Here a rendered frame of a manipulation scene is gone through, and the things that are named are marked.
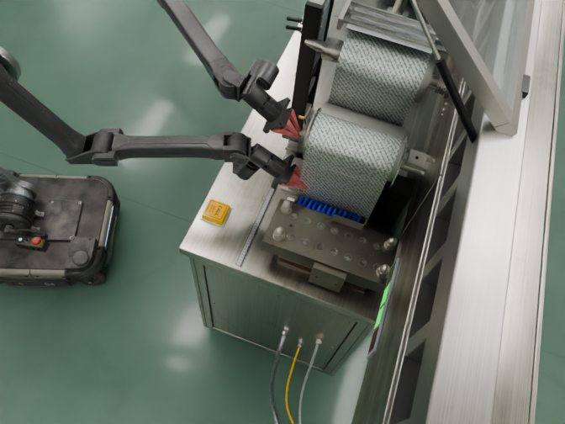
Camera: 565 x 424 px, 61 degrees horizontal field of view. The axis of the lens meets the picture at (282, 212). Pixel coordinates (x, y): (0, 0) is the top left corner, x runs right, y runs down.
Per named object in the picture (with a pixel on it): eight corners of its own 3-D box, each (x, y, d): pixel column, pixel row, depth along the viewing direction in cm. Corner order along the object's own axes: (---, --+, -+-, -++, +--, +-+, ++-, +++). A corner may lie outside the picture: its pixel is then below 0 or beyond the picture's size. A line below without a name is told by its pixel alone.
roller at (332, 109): (322, 119, 154) (328, 93, 144) (398, 145, 152) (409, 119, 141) (310, 147, 148) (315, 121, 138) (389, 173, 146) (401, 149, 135)
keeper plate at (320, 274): (309, 276, 149) (314, 261, 139) (340, 287, 148) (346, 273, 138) (307, 283, 148) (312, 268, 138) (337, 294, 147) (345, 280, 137)
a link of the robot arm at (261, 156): (251, 150, 135) (256, 137, 139) (240, 162, 140) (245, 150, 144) (271, 163, 138) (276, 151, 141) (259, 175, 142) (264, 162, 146)
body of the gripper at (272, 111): (266, 135, 133) (247, 119, 129) (277, 108, 137) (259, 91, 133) (282, 129, 128) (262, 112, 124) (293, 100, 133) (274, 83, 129)
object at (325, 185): (297, 193, 151) (303, 159, 135) (368, 219, 148) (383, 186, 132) (296, 195, 151) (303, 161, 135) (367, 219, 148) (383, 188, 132)
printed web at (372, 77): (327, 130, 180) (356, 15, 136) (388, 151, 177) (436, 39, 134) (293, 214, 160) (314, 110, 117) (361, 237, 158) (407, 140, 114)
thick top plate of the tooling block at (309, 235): (279, 208, 153) (280, 198, 148) (398, 250, 149) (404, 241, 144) (261, 249, 145) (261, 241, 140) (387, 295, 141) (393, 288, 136)
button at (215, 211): (211, 201, 161) (210, 198, 159) (229, 209, 160) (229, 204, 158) (202, 218, 157) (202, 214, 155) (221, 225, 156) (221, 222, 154)
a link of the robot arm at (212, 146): (88, 156, 131) (96, 125, 137) (95, 168, 136) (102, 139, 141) (245, 155, 132) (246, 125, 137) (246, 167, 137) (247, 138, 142)
